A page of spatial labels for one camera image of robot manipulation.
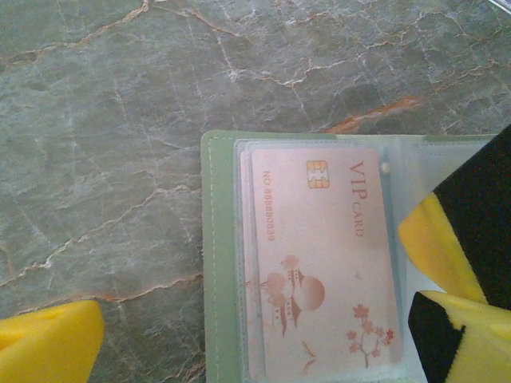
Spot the pink VIP card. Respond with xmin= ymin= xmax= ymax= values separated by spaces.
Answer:
xmin=250 ymin=147 xmax=403 ymax=378
xmin=239 ymin=150 xmax=267 ymax=378

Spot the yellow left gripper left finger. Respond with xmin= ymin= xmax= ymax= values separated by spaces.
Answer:
xmin=0 ymin=300 xmax=105 ymax=383

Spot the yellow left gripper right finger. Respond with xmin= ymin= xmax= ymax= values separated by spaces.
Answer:
xmin=408 ymin=290 xmax=511 ymax=383

